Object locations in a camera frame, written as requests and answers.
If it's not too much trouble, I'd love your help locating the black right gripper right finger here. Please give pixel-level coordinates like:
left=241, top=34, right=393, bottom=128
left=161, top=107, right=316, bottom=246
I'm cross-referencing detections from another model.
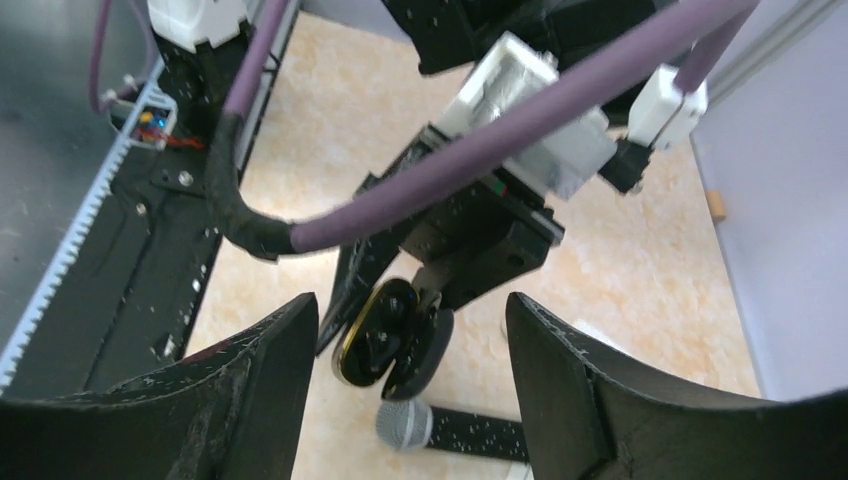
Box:
left=506, top=293, right=847, bottom=479

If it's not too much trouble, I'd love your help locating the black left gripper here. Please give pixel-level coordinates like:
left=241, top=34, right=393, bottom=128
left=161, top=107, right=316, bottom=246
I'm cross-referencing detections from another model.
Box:
left=315, top=167, right=565, bottom=357

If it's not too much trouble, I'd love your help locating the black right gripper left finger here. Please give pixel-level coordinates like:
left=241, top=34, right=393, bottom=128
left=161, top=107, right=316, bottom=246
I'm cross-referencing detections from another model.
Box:
left=1, top=293, right=318, bottom=479

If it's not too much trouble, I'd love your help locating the black earbud case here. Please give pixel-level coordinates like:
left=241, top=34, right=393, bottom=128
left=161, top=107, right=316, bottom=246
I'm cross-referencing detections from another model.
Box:
left=332, top=278, right=454, bottom=401

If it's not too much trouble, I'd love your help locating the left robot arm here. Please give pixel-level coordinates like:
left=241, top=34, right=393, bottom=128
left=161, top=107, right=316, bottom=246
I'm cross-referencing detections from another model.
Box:
left=372, top=1, right=669, bottom=268

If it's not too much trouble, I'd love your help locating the wooden cork piece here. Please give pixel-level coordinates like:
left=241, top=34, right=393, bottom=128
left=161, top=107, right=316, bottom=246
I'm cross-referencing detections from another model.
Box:
left=705, top=190, right=727, bottom=224

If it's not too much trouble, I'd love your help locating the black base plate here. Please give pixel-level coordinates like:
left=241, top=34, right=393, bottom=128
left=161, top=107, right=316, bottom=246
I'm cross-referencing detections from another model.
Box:
left=1, top=41, right=246, bottom=399

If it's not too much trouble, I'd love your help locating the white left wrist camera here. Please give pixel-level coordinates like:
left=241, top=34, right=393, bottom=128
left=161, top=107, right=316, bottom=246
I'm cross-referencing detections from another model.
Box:
left=435, top=32, right=616, bottom=200

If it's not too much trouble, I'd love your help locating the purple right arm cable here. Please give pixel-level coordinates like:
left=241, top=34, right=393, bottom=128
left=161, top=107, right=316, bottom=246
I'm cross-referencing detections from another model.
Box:
left=87, top=0, right=157, bottom=117

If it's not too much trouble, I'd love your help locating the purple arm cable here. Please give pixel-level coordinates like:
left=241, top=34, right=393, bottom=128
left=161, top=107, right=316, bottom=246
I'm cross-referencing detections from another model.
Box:
left=203, top=0, right=763, bottom=262
left=87, top=0, right=157, bottom=117

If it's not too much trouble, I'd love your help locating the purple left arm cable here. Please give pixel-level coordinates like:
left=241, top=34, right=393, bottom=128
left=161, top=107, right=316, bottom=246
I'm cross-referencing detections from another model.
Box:
left=203, top=0, right=763, bottom=262

